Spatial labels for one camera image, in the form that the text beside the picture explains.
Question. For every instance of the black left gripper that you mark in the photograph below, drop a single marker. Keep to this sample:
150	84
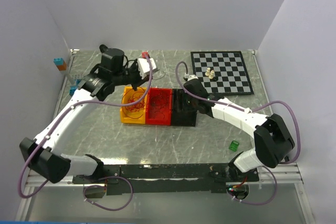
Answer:
140	80

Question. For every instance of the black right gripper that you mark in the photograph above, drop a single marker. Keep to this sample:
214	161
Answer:
186	95

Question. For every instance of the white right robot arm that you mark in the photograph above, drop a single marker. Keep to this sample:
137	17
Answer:
272	139

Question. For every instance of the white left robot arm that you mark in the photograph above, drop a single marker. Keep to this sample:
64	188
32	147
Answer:
44	154

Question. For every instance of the white chess piece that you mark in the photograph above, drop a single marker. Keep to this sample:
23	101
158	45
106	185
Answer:
207	73
212	74

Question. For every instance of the black plastic bin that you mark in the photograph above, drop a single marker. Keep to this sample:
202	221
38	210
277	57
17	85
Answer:
183	114

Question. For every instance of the yellow plastic bin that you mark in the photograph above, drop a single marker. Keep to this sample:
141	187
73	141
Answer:
134	114

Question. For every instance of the black white chessboard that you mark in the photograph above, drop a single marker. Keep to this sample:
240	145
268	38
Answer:
229	67

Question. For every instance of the red plastic bin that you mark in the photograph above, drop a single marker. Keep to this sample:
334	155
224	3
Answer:
159	107

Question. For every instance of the black marker orange cap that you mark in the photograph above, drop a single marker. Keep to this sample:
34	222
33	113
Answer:
103	48

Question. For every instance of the blue white block stack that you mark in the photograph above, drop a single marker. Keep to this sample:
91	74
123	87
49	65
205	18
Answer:
77	79

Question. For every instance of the blue orange block tower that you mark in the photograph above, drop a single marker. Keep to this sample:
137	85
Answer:
62	67

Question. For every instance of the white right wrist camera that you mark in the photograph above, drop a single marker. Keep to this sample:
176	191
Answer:
188	77

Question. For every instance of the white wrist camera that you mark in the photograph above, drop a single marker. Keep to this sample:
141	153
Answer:
144	66
188	77

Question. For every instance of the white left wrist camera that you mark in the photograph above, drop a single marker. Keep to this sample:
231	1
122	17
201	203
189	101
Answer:
144	66

